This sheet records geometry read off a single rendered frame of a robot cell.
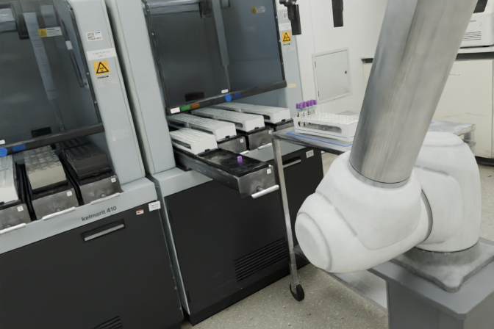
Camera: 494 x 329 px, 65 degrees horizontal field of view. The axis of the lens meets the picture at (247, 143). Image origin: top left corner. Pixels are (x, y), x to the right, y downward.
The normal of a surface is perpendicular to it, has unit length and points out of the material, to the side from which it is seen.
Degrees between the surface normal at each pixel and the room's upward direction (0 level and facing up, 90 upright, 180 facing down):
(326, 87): 90
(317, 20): 90
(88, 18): 90
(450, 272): 15
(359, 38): 90
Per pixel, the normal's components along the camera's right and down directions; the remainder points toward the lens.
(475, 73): -0.84, 0.26
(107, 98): 0.52, 0.14
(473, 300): -0.15, -0.95
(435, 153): -0.27, -0.40
